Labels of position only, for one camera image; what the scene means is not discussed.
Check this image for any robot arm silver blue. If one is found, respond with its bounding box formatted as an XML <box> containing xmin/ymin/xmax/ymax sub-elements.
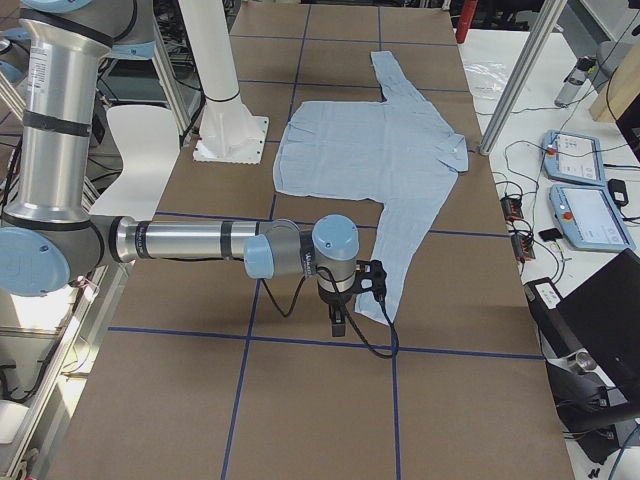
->
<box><xmin>1</xmin><ymin>1</ymin><xmax>363</xmax><ymax>336</ymax></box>

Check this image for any clear plastic bag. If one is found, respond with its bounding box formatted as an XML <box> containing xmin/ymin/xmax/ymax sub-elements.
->
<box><xmin>463</xmin><ymin>61</ymin><xmax>509</xmax><ymax>100</ymax></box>

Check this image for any clear water bottle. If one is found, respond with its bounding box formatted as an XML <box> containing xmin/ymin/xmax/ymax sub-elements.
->
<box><xmin>554</xmin><ymin>56</ymin><xmax>597</xmax><ymax>108</ymax></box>

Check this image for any lower blue teach pendant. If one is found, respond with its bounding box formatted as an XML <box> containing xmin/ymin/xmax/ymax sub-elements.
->
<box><xmin>549</xmin><ymin>184</ymin><xmax>635</xmax><ymax>252</ymax></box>

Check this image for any white chair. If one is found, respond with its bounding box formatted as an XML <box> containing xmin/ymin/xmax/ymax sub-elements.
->
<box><xmin>90</xmin><ymin>105</ymin><xmax>180</xmax><ymax>220</ymax></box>

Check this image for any aluminium frame post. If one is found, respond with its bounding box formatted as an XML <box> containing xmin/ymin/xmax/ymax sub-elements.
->
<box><xmin>479</xmin><ymin>0</ymin><xmax>567</xmax><ymax>156</ymax></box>

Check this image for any upper blue teach pendant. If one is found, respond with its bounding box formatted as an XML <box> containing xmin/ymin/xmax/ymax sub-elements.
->
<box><xmin>542</xmin><ymin>130</ymin><xmax>606</xmax><ymax>186</ymax></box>

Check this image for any black monitor on stand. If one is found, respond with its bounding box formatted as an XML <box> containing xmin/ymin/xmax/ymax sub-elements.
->
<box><xmin>524</xmin><ymin>249</ymin><xmax>639</xmax><ymax>463</ymax></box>

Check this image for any black power adapter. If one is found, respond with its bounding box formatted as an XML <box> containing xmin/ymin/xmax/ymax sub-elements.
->
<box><xmin>607</xmin><ymin>178</ymin><xmax>629</xmax><ymax>207</ymax></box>

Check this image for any red cylinder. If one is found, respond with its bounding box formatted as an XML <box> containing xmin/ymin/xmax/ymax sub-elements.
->
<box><xmin>455</xmin><ymin>0</ymin><xmax>478</xmax><ymax>44</ymax></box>

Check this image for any blue teach pendant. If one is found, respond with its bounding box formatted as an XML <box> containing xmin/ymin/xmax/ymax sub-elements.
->
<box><xmin>549</xmin><ymin>184</ymin><xmax>635</xmax><ymax>252</ymax></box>
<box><xmin>542</xmin><ymin>130</ymin><xmax>606</xmax><ymax>186</ymax></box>

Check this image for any white pillar with base plate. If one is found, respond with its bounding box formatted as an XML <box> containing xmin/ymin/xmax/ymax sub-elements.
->
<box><xmin>179</xmin><ymin>0</ymin><xmax>269</xmax><ymax>164</ymax></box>

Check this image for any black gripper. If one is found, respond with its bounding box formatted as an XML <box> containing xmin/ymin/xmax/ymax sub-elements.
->
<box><xmin>319</xmin><ymin>287</ymin><xmax>353</xmax><ymax>337</ymax></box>

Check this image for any orange black electronics box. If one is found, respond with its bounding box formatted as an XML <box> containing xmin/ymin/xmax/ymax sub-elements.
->
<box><xmin>500</xmin><ymin>195</ymin><xmax>524</xmax><ymax>222</ymax></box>

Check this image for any light blue button shirt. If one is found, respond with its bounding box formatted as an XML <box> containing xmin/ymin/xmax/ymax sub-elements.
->
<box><xmin>273</xmin><ymin>51</ymin><xmax>469</xmax><ymax>323</ymax></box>

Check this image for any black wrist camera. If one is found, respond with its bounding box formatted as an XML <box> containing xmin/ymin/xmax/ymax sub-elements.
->
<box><xmin>354</xmin><ymin>260</ymin><xmax>387</xmax><ymax>304</ymax></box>

